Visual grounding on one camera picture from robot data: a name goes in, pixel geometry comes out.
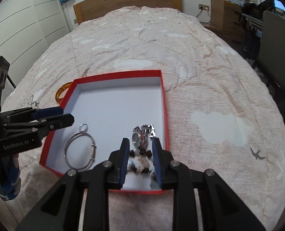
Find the red shallow cardboard box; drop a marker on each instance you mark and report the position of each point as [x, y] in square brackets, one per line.
[109, 107]

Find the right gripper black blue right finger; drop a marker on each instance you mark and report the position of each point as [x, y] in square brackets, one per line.
[176, 176]

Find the pink cloud pattern blanket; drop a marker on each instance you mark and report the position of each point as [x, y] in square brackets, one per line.
[220, 114]

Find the wooden nightstand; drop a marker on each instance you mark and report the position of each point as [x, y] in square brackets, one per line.
[225, 22]

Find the silver wristwatch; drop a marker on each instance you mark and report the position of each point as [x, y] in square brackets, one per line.
[141, 134]

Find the silver wire bangle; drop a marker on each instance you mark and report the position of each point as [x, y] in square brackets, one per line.
[80, 151]

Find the grey chair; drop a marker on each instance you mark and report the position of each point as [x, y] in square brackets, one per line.
[271, 57]

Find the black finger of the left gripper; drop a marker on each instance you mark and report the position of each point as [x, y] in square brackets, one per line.
[41, 127]

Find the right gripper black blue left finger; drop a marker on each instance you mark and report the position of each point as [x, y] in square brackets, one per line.
[107, 175]

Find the black desk with items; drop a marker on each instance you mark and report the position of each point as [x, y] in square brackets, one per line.
[251, 46]

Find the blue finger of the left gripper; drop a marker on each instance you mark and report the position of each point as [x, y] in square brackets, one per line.
[46, 113]

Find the wooden headboard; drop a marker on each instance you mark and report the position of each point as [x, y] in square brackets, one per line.
[92, 9]

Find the wall power socket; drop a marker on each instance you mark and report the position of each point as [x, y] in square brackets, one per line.
[203, 7]

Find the amber orange bangle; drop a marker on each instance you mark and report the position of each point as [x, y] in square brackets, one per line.
[60, 91]

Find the blue gloved left hand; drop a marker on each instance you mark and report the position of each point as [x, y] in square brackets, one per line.
[10, 181]

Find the white wardrobe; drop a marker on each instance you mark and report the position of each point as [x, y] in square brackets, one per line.
[27, 29]

